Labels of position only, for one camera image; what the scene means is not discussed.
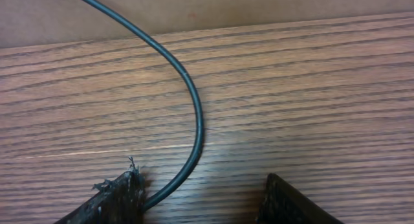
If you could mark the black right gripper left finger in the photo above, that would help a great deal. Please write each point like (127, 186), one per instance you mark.
(117, 201)

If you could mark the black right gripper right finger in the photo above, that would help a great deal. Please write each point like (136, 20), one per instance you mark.
(284, 204)

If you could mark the black USB cable metallic plugs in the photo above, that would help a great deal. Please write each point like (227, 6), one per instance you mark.
(196, 152)

